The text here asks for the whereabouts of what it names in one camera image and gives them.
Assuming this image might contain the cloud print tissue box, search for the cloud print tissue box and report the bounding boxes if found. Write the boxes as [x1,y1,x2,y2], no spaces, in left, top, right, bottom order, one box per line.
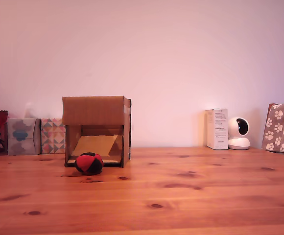
[7,117,42,156]

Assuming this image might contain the small white round camera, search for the small white round camera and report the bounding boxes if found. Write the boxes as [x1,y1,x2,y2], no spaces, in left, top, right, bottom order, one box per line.
[227,117,251,150]

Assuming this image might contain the cardboard dice tower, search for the cardboard dice tower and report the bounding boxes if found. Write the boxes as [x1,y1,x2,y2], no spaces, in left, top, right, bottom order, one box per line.
[62,95,132,168]

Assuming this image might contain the grey paw print cloth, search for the grey paw print cloth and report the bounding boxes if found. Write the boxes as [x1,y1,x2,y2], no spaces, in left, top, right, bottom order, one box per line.
[261,100,284,155]

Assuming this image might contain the red and black footbag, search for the red and black footbag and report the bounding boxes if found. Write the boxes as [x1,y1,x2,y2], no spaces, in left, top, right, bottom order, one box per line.
[74,152,104,175]

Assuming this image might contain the white printed carton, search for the white printed carton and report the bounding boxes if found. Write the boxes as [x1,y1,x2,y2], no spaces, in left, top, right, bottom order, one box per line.
[204,108,229,150]

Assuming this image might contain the triangle pattern tissue box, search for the triangle pattern tissue box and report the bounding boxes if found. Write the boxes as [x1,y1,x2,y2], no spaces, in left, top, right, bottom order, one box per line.
[40,117,66,155]

